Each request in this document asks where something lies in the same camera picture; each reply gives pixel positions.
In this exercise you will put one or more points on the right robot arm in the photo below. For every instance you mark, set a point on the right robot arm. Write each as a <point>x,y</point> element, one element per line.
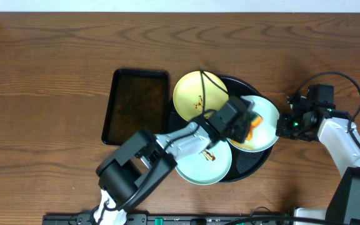
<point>339,135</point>

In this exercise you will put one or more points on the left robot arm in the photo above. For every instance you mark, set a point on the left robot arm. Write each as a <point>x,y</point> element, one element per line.
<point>134,170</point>

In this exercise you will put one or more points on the light blue plate front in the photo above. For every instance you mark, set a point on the light blue plate front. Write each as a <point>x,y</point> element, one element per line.
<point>207,167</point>

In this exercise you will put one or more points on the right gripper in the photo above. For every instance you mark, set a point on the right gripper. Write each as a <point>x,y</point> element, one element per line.
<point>283,131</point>

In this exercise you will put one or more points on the black rectangular tray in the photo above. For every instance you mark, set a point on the black rectangular tray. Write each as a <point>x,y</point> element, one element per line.
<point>137,100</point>

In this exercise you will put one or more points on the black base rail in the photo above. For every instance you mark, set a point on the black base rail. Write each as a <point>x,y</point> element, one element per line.
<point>141,219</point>

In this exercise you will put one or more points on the yellow plate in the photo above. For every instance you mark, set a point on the yellow plate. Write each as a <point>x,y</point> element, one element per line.
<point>197,92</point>

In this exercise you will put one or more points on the green and orange sponge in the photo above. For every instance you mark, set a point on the green and orange sponge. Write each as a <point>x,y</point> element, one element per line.
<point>252,127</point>

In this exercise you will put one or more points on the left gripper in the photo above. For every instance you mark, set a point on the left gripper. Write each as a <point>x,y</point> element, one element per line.
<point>240,125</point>

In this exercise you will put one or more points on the light blue plate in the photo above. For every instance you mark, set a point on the light blue plate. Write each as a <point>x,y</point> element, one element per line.
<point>262,136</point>
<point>207,167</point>

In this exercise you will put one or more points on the black round tray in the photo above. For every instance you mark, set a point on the black round tray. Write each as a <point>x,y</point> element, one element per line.
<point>243,163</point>

